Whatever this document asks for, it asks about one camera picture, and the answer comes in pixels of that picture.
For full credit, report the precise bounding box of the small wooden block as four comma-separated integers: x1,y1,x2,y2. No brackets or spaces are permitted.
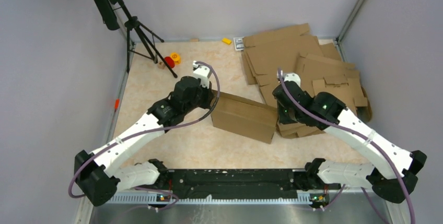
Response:
157,62,166,69

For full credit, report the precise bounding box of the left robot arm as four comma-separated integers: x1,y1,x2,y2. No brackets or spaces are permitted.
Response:
68,75,216,206

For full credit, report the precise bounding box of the stack of cardboard blanks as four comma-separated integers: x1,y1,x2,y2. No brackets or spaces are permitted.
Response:
242,23,371,120

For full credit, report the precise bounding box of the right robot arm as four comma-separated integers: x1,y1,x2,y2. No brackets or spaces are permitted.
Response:
272,81,427,204

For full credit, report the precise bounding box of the black camera tripod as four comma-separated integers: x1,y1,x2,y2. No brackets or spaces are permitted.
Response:
94,0,178,78

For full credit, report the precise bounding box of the yellow block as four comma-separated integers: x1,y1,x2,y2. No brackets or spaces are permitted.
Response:
222,38,232,45

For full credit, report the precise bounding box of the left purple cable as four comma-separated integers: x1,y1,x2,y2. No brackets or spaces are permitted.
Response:
67,61,222,213

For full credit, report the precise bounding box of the purple cable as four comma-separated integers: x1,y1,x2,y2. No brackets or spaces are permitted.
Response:
276,68,416,224
67,61,222,213

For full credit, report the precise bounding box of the small printed card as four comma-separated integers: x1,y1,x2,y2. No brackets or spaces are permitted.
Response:
232,37,244,51

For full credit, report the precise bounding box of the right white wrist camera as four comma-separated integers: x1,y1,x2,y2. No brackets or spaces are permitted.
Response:
277,71,301,87

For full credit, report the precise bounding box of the red round toy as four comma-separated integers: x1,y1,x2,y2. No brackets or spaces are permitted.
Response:
164,56,175,68

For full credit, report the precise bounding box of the cardboard box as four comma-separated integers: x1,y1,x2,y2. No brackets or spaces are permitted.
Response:
211,92,277,144

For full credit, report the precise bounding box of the orange clip on frame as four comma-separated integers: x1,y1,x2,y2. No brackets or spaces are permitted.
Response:
114,99,120,110

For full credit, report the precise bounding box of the yellow round toy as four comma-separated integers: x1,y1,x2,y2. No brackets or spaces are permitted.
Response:
170,52,181,65

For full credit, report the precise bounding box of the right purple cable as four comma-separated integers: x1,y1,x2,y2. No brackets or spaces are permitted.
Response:
276,68,416,224

